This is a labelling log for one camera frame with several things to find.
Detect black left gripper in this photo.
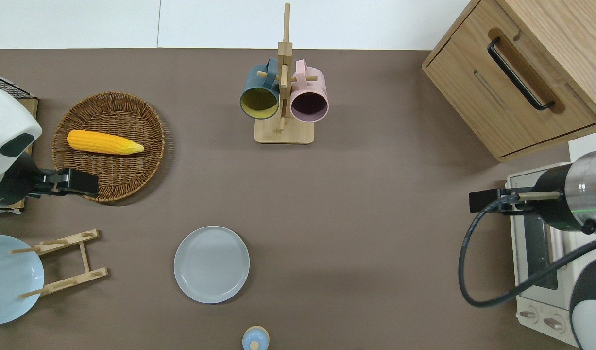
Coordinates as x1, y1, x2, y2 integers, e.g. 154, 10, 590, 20
33, 168, 100, 200

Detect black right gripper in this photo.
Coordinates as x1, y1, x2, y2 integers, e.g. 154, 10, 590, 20
469, 187, 565, 215

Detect gray plate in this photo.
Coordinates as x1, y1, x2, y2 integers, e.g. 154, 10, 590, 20
174, 226, 250, 304

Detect wooden plate rack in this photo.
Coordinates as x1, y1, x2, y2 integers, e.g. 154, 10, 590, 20
10, 229, 108, 298

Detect light blue plate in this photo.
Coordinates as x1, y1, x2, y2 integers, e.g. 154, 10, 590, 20
0, 235, 45, 325

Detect round wicker basket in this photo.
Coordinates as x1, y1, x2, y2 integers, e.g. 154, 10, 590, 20
52, 91, 166, 203

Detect yellow corn cob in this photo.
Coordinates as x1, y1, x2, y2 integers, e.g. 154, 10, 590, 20
67, 130, 145, 155

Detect white toaster oven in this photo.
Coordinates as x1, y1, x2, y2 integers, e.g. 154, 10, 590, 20
506, 163, 596, 347

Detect wooden cabinet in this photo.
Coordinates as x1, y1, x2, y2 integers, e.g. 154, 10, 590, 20
422, 0, 596, 163

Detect dark teal mug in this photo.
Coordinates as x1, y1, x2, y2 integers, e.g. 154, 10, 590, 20
239, 58, 281, 120

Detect pink mug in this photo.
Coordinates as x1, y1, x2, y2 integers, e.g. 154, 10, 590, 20
290, 59, 329, 123

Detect wooden mug rack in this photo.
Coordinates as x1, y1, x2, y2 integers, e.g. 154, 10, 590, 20
254, 3, 319, 144

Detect small blue bottle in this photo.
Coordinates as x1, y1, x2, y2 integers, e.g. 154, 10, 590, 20
242, 326, 270, 350

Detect thick black cable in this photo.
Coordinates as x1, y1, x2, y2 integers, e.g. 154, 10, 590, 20
458, 196, 596, 308

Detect black wire basket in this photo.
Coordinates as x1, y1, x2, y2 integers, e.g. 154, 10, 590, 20
0, 72, 32, 100

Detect black cabinet handle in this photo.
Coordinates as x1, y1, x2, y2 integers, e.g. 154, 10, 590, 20
487, 37, 555, 111

